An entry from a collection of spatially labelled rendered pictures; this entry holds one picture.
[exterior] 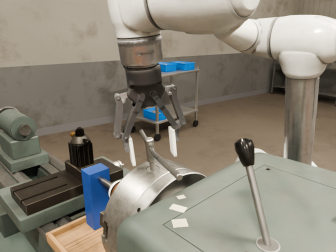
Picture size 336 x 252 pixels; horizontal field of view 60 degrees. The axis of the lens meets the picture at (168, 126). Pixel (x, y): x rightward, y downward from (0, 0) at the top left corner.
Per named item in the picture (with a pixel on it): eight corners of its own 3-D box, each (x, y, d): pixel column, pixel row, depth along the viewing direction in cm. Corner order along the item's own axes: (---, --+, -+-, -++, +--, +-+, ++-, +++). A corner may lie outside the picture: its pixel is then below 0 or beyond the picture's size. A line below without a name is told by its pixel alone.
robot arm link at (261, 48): (230, 14, 95) (271, 12, 86) (253, 22, 108) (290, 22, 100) (225, 55, 97) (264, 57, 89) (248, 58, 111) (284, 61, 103)
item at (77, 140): (93, 141, 125) (93, 135, 125) (76, 146, 120) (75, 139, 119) (84, 137, 131) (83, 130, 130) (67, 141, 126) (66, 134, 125)
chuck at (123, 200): (209, 237, 93) (205, 150, 81) (131, 306, 74) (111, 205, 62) (188, 224, 100) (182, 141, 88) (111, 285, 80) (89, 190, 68)
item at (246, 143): (260, 165, 49) (262, 139, 47) (249, 171, 47) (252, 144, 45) (239, 158, 51) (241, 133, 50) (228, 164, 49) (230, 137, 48)
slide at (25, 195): (123, 177, 135) (123, 169, 134) (27, 216, 107) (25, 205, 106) (102, 165, 148) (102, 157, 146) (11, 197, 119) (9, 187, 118)
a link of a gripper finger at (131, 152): (132, 138, 65) (128, 139, 64) (136, 166, 67) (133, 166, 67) (129, 133, 67) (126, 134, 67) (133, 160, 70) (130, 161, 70)
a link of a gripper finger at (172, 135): (168, 126, 70) (171, 125, 70) (170, 152, 72) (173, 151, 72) (171, 130, 67) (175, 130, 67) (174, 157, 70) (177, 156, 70)
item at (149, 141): (148, 177, 77) (143, 137, 72) (156, 175, 77) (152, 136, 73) (150, 181, 75) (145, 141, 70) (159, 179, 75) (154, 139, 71)
